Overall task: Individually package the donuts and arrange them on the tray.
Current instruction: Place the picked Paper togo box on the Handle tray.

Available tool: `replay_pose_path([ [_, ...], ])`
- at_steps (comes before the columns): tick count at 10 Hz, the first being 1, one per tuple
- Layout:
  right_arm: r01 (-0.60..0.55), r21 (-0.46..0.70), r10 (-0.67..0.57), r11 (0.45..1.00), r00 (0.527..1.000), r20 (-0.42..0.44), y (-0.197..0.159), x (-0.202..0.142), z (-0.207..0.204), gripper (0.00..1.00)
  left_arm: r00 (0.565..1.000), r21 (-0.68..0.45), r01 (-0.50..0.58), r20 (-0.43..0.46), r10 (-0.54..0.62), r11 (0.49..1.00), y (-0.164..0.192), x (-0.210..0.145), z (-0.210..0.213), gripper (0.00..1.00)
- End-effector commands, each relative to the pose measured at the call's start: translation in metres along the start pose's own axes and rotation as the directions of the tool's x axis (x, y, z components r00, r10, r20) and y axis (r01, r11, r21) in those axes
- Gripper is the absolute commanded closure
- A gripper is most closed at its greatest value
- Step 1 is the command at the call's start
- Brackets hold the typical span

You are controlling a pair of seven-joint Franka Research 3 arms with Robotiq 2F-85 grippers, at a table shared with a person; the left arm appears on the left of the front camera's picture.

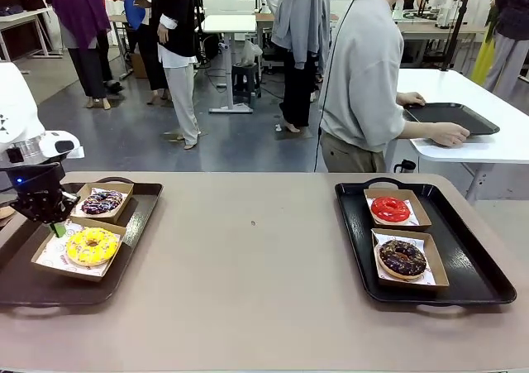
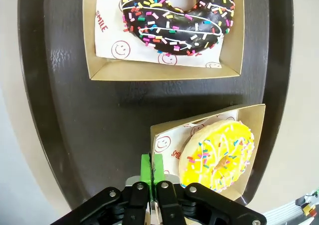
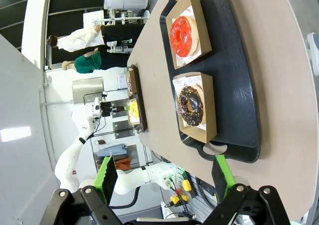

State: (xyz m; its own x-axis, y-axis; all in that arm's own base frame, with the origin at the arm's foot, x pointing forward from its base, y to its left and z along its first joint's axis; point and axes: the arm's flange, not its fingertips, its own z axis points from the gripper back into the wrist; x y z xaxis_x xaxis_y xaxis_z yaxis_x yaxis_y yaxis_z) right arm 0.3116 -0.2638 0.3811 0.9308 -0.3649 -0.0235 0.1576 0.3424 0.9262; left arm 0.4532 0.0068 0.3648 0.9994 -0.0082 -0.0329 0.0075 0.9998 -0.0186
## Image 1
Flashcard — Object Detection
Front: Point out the yellow-green hanging cloth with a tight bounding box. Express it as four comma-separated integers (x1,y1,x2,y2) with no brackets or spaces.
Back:
470,4,497,85

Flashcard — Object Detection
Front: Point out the cardboard box on floor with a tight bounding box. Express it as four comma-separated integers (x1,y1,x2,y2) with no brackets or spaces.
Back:
131,51,149,79

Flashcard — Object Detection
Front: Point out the white background side table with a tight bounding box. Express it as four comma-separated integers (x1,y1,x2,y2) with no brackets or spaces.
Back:
0,7,63,74

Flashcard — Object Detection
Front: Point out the small black serving tray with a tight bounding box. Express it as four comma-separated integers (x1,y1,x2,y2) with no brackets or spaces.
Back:
403,102,501,137

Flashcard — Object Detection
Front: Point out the chocolate sprinkled donut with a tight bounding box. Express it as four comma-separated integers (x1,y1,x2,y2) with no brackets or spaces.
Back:
378,239,428,281

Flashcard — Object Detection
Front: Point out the wooden background work table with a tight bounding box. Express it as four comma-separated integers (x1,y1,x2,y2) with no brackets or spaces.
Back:
396,17,488,70

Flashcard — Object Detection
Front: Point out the black stool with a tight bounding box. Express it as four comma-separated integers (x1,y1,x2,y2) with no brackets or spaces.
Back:
230,61,262,100

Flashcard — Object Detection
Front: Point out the white standing desk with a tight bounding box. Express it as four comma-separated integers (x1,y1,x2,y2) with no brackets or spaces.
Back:
201,14,260,115

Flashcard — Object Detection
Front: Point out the brown plastic tray with handles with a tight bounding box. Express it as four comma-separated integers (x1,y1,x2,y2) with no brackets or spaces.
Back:
0,176,164,308

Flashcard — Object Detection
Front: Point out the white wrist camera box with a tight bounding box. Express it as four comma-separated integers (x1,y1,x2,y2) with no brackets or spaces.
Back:
39,130,86,160

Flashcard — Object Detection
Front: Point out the person in black jacket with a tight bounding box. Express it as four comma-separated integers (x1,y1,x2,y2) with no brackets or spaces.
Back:
149,0,204,150

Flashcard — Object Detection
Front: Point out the small wooden desk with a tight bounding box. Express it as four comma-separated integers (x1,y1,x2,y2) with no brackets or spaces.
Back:
107,12,140,80

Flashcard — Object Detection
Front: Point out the person in grey cardigan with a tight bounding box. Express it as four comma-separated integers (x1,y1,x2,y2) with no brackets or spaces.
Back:
270,0,331,134

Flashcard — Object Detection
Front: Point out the person's right hand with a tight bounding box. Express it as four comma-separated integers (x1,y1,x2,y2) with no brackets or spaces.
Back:
430,122,471,147

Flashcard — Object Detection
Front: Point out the purple sprinkled donut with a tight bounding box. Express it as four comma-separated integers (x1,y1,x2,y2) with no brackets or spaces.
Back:
81,189,124,216

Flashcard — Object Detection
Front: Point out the large white table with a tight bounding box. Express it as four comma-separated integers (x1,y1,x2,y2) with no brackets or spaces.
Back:
388,69,529,203

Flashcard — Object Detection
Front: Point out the kraft cardboard food box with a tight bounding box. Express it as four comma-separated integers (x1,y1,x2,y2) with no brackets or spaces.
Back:
363,187,433,232
31,217,128,283
69,181,135,227
370,227,450,292

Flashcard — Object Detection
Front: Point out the person in beige sweater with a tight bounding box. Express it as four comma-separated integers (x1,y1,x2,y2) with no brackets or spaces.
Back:
318,0,447,174

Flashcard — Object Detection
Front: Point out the person in purple shawl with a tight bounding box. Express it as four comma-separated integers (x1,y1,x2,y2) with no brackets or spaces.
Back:
41,0,125,109

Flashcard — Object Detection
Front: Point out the black plastic tray with handles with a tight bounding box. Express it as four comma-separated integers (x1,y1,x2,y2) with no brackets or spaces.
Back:
334,177,517,307

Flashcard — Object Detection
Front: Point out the person in dark top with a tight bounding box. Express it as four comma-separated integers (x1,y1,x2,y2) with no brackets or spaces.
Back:
483,0,529,101

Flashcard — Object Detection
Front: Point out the person in blue top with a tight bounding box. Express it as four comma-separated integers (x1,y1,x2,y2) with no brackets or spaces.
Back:
122,0,153,31

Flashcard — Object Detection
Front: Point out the clear plastic bag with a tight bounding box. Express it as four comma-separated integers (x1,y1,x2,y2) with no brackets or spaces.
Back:
241,39,265,66

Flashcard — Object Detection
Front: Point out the person's left hand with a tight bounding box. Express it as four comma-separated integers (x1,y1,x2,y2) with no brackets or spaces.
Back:
398,91,426,108

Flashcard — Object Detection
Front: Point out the person's right forearm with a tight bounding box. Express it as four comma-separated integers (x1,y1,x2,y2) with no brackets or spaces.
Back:
403,121,439,142

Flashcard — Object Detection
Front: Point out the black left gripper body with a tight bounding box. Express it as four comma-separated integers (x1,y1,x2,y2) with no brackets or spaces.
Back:
0,162,66,203

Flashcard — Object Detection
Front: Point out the black tripod pole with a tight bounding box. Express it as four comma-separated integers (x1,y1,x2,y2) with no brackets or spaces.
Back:
438,0,476,72

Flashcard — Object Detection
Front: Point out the red glazed donut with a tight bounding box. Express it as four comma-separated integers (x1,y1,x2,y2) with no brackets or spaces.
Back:
370,196,412,225

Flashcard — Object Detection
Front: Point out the yellow sprinkled donut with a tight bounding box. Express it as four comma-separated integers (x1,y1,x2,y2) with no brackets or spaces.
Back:
65,227,120,266

